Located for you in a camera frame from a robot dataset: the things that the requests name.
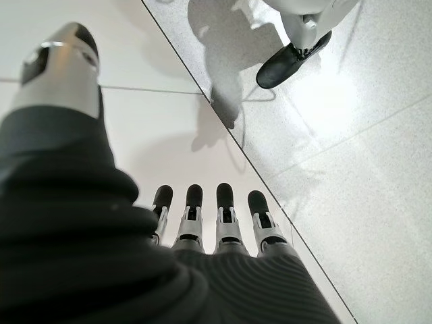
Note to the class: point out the white cabinet door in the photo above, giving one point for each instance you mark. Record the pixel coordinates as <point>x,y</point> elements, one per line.
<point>135,40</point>
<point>152,135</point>

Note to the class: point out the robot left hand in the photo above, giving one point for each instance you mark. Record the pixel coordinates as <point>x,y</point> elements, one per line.
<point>67,236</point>

